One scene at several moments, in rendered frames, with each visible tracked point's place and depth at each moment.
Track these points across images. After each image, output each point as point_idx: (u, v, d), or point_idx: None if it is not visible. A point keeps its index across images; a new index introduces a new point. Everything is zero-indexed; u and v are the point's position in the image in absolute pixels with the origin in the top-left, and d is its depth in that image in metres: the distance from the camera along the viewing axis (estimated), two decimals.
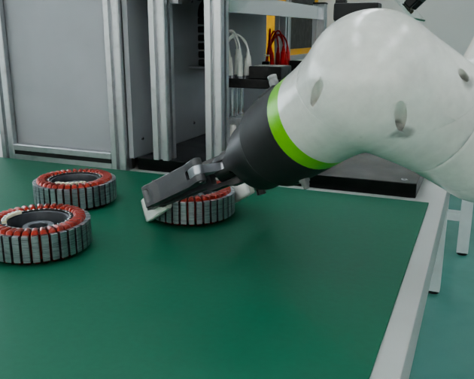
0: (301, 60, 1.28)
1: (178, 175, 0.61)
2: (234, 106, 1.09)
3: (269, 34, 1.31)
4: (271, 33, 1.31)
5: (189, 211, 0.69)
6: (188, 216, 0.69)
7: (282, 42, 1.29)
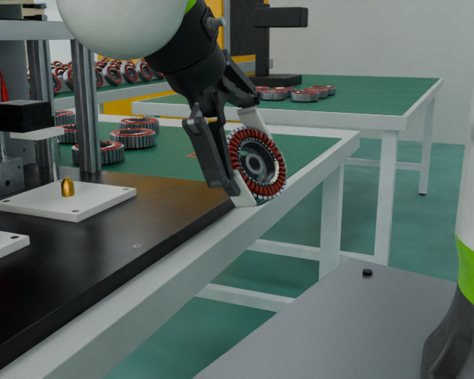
0: (11, 102, 0.87)
1: (231, 65, 0.76)
2: None
3: None
4: None
5: (231, 131, 0.80)
6: (229, 133, 0.81)
7: None
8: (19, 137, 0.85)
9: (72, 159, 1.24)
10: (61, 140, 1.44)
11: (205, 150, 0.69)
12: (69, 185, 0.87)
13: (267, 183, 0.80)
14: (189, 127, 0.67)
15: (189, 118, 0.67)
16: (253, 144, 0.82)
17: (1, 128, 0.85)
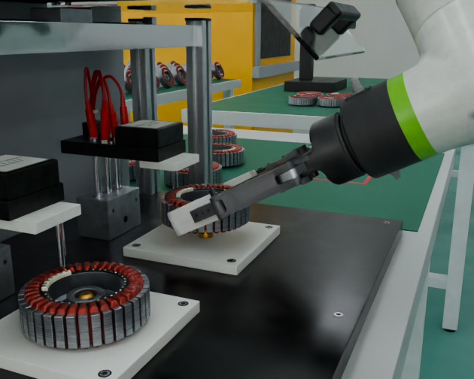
0: (139, 124, 0.71)
1: (265, 180, 0.60)
2: None
3: (89, 76, 0.74)
4: (93, 74, 0.74)
5: (231, 216, 0.67)
6: (229, 222, 0.67)
7: (107, 92, 0.72)
8: (151, 168, 0.70)
9: (165, 181, 1.09)
10: None
11: None
12: None
13: (195, 190, 0.74)
14: None
15: None
16: None
17: (129, 156, 0.70)
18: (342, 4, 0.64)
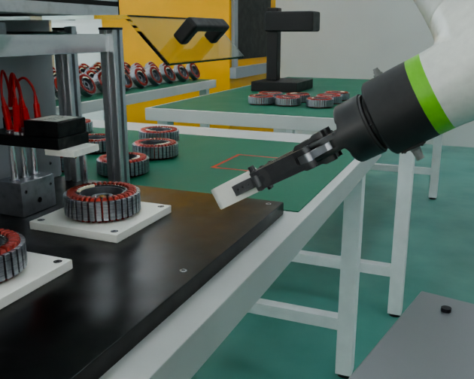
0: (45, 118, 0.85)
1: None
2: None
3: (6, 77, 0.87)
4: (10, 77, 0.88)
5: (117, 207, 0.81)
6: (116, 213, 0.81)
7: (19, 92, 0.85)
8: (54, 155, 0.83)
9: (97, 171, 1.22)
10: None
11: (284, 170, 0.68)
12: None
13: (97, 186, 0.88)
14: (302, 156, 0.65)
15: (311, 153, 0.65)
16: (95, 201, 0.82)
17: (36, 145, 0.83)
18: (204, 19, 0.77)
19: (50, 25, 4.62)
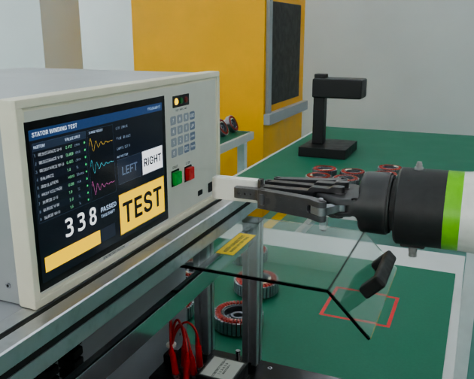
0: (214, 370, 0.89)
1: None
2: None
3: (171, 323, 0.91)
4: (174, 322, 0.92)
5: None
6: None
7: (187, 342, 0.90)
8: None
9: (214, 326, 1.25)
10: None
11: (293, 207, 0.69)
12: None
13: None
14: (316, 209, 0.66)
15: (325, 210, 0.66)
16: None
17: None
18: (384, 267, 0.80)
19: (82, 68, 4.65)
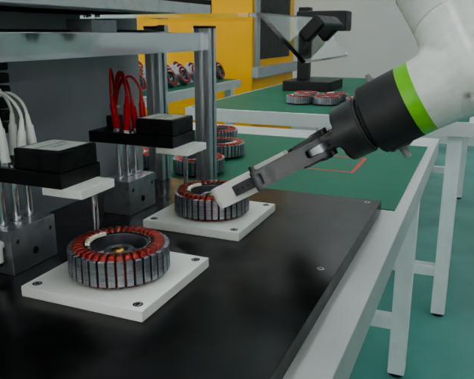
0: (156, 116, 0.85)
1: None
2: (3, 209, 0.66)
3: (113, 76, 0.87)
4: (116, 75, 0.88)
5: (233, 206, 0.81)
6: (232, 211, 0.81)
7: (129, 90, 0.85)
8: (166, 153, 0.83)
9: (174, 170, 1.22)
10: None
11: (293, 164, 0.71)
12: None
13: (203, 185, 0.88)
14: (317, 147, 0.70)
15: (323, 144, 0.71)
16: None
17: (148, 143, 0.83)
18: (326, 16, 0.77)
19: None
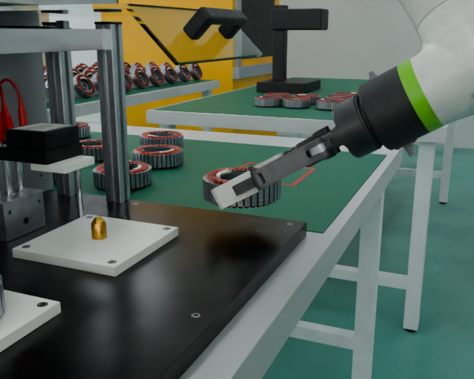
0: (31, 127, 0.72)
1: None
2: None
3: None
4: None
5: (265, 192, 0.78)
6: (264, 198, 0.78)
7: (1, 95, 0.73)
8: (41, 170, 0.71)
9: (93, 183, 1.10)
10: None
11: (293, 163, 0.70)
12: (101, 226, 0.73)
13: (232, 172, 0.85)
14: (317, 147, 0.69)
15: (323, 143, 0.70)
16: None
17: (20, 158, 0.71)
18: (219, 9, 0.64)
19: None
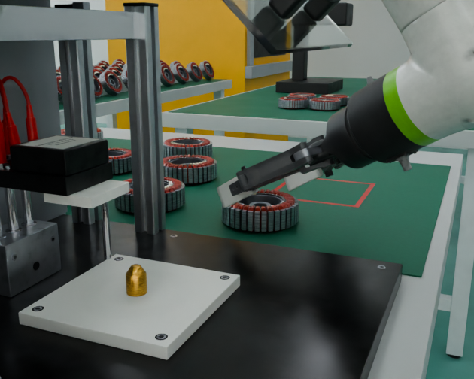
0: (45, 143, 0.53)
1: None
2: None
3: None
4: None
5: (269, 219, 0.78)
6: (268, 224, 0.79)
7: (3, 100, 0.54)
8: (59, 202, 0.51)
9: (115, 204, 0.90)
10: None
11: (277, 167, 0.69)
12: (141, 278, 0.53)
13: (258, 194, 0.87)
14: (300, 151, 0.67)
15: (308, 149, 0.67)
16: None
17: (29, 186, 0.51)
18: None
19: None
